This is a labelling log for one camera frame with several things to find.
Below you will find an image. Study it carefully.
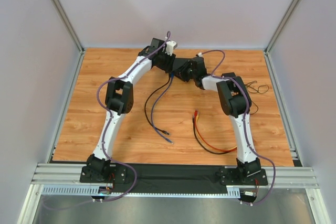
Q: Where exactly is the aluminium left frame post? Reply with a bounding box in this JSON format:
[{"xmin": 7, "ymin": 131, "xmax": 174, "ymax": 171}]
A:
[{"xmin": 36, "ymin": 0, "xmax": 86, "ymax": 51}]

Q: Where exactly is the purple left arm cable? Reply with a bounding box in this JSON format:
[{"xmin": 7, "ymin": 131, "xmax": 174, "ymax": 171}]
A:
[{"xmin": 41, "ymin": 31, "xmax": 172, "ymax": 210}]

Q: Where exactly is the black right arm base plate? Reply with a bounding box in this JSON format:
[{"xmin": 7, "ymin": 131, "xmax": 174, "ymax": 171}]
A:
[{"xmin": 216, "ymin": 167, "xmax": 268, "ymax": 186}]

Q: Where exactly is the aluminium right frame post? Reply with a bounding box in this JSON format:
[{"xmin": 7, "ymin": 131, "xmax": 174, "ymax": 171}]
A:
[{"xmin": 265, "ymin": 0, "xmax": 317, "ymax": 53}]

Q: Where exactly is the red ethernet cable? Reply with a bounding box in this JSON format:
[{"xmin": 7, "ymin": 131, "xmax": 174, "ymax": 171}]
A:
[{"xmin": 193, "ymin": 108, "xmax": 237, "ymax": 153}]

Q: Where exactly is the grey slotted cable duct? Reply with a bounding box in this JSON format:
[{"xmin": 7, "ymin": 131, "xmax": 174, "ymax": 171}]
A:
[{"xmin": 41, "ymin": 185, "xmax": 240, "ymax": 199}]

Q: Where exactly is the black short ethernet cable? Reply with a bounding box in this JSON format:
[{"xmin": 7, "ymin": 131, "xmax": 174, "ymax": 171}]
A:
[{"xmin": 191, "ymin": 115, "xmax": 237, "ymax": 155}]

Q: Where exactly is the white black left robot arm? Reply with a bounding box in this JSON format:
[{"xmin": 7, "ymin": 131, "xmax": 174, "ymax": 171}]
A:
[{"xmin": 80, "ymin": 37, "xmax": 177, "ymax": 183}]

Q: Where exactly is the aluminium frame post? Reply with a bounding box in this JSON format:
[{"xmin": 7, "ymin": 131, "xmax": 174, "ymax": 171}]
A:
[
  {"xmin": 265, "ymin": 0, "xmax": 317, "ymax": 53},
  {"xmin": 36, "ymin": 0, "xmax": 86, "ymax": 51}
]

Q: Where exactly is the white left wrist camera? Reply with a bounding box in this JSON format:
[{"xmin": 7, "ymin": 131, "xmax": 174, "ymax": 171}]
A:
[{"xmin": 165, "ymin": 40, "xmax": 177, "ymax": 56}]

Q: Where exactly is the black long ethernet cable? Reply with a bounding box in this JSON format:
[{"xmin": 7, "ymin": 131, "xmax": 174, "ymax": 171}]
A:
[{"xmin": 143, "ymin": 74, "xmax": 170, "ymax": 134}]

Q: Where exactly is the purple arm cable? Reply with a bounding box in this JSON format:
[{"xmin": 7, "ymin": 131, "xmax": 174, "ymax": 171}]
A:
[
  {"xmin": 197, "ymin": 50, "xmax": 276, "ymax": 206},
  {"xmin": 41, "ymin": 31, "xmax": 172, "ymax": 210}
]

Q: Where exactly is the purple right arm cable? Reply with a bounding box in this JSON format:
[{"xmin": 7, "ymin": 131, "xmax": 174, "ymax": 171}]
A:
[{"xmin": 197, "ymin": 50, "xmax": 276, "ymax": 206}]

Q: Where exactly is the black network switch box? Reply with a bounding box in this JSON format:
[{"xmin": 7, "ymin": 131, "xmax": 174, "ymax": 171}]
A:
[{"xmin": 172, "ymin": 58, "xmax": 190, "ymax": 74}]

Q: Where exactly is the black cloth strip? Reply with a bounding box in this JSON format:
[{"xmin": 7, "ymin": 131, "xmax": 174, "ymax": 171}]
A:
[{"xmin": 111, "ymin": 163, "xmax": 232, "ymax": 195}]

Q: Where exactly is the blue ethernet cable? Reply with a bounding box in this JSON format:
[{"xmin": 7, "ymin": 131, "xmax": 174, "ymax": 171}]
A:
[{"xmin": 151, "ymin": 71, "xmax": 174, "ymax": 145}]

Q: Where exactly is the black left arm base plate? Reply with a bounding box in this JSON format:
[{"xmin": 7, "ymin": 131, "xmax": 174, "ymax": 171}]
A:
[{"xmin": 79, "ymin": 165, "xmax": 128, "ymax": 184}]

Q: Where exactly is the aluminium front frame rail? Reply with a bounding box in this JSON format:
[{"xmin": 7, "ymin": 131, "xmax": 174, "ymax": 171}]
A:
[{"xmin": 31, "ymin": 163, "xmax": 319, "ymax": 189}]

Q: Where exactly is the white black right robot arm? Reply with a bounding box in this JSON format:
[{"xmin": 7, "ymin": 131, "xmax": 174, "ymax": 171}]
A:
[{"xmin": 172, "ymin": 57, "xmax": 260, "ymax": 177}]

